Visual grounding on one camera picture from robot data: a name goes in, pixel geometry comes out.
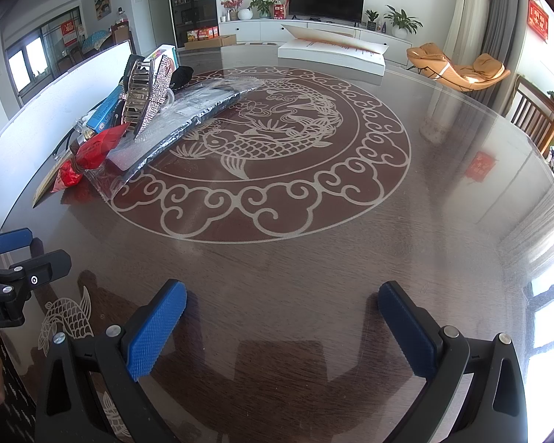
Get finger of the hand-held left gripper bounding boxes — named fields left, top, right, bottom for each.
left=7, top=249, right=72, bottom=292
left=0, top=227, right=34, bottom=255

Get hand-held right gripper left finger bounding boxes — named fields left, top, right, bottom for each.
left=34, top=278, right=188, bottom=443

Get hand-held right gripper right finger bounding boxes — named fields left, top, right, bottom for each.
left=377, top=281, right=529, bottom=443

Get small red packet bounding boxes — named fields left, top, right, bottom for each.
left=51, top=161, right=86, bottom=195

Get large red packet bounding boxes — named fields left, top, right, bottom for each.
left=69, top=124, right=127, bottom=171

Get blue rectangular box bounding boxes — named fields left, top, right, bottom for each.
left=85, top=85, right=123, bottom=132

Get large rhinestone hair clip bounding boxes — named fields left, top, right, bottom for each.
left=120, top=54, right=176, bottom=141

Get yellowish paper envelope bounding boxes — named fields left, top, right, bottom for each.
left=31, top=161, right=65, bottom=208

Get black patterned cloth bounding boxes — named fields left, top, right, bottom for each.
left=0, top=355, right=38, bottom=443

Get white upright board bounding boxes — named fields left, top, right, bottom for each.
left=0, top=39, right=137, bottom=171

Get table with blue cloth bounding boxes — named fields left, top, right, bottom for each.
left=81, top=30, right=109, bottom=54

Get dark mat in clear bag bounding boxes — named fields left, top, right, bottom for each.
left=85, top=77, right=264, bottom=201

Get brown wooden cabinet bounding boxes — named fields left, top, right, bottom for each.
left=111, top=23, right=134, bottom=54

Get black hair accessory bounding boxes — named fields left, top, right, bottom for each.
left=168, top=65, right=195, bottom=90

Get wooden slatted chair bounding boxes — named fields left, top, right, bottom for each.
left=508, top=74, right=554, bottom=158

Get orange lounge chair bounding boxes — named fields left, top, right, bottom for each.
left=406, top=42, right=512, bottom=95

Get white door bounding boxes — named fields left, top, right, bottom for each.
left=145, top=0, right=169, bottom=49

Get brown cardboard box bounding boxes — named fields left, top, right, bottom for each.
left=184, top=34, right=237, bottom=51

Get black glass display cabinet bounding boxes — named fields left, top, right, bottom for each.
left=166, top=0, right=219, bottom=49

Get white cardboard sheet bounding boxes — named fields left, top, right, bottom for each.
left=281, top=24, right=389, bottom=54

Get large potted plant white pot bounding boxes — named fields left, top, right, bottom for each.
left=383, top=4, right=423, bottom=39

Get white television cabinet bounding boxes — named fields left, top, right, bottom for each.
left=218, top=18, right=414, bottom=66

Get red flowers in vase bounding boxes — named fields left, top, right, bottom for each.
left=219, top=0, right=247, bottom=21

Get white sheer curtain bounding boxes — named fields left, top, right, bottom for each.
left=443, top=0, right=492, bottom=68

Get grey curtain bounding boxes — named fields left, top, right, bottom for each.
left=466, top=0, right=520, bottom=111

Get bushy green potted plant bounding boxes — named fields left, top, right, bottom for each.
left=249, top=0, right=280, bottom=19

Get black flat television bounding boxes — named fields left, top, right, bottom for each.
left=288, top=0, right=365, bottom=23

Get black cable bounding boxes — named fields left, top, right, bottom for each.
left=53, top=124, right=81, bottom=160

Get red wall hanging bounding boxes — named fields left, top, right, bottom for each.
left=527, top=0, right=549, bottom=43

